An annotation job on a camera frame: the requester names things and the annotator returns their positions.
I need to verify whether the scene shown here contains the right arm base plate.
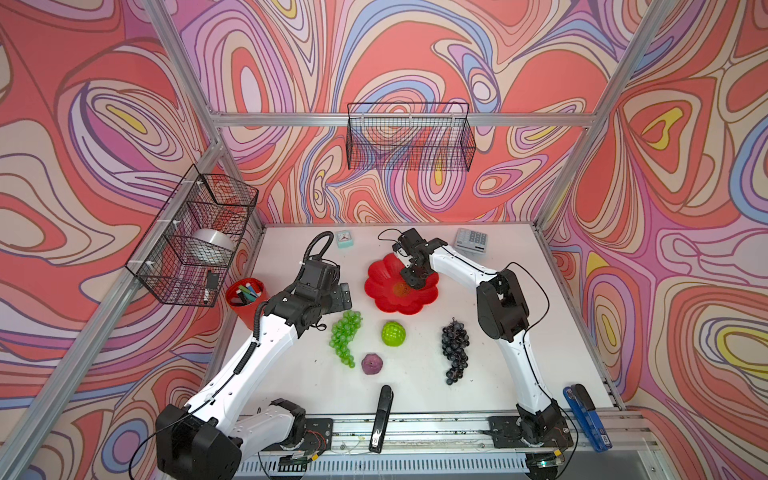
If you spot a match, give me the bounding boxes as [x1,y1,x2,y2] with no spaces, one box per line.
[480,416,574,451]

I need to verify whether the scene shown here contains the black wire basket at back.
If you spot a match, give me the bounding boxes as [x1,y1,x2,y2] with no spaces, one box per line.
[346,100,476,172]

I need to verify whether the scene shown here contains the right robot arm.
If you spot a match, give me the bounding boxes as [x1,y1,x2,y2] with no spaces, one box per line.
[393,228,574,450]

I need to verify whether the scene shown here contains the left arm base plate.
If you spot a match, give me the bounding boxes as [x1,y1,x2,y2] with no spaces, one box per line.
[279,417,334,454]

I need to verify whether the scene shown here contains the green grape bunch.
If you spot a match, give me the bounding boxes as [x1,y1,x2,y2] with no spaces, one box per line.
[329,310,362,368]

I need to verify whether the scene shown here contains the dark purple grape bunch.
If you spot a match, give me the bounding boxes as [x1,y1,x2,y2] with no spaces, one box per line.
[441,318,470,385]

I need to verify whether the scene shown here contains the black wire basket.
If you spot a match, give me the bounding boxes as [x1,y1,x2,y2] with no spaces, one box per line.
[125,166,259,307]
[346,100,476,172]

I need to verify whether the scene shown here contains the grey calculator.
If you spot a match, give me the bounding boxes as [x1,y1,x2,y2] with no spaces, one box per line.
[454,228,488,254]

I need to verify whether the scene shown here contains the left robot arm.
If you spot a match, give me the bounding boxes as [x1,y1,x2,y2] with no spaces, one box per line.
[154,244,352,479]

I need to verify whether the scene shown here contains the purple round fruit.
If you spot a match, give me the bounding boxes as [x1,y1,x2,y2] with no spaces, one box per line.
[361,353,384,375]

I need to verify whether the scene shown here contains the white tape roll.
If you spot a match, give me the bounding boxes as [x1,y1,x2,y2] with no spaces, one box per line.
[192,228,235,251]

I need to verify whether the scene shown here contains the black stapler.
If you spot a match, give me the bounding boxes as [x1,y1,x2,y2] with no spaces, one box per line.
[368,385,394,454]

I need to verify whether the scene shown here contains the red pen cup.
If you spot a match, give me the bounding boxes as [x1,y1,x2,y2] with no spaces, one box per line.
[225,278,269,330]

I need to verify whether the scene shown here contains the teal small clock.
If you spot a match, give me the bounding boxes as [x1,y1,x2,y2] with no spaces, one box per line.
[335,230,354,249]

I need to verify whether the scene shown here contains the black wire basket on left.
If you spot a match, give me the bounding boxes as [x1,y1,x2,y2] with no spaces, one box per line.
[125,166,259,307]

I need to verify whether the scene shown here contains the red flower-shaped fruit bowl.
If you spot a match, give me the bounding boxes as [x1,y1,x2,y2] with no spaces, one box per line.
[364,254,440,315]

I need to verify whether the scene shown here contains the bright green bumpy fruit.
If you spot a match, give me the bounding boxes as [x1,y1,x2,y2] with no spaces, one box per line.
[381,321,407,347]

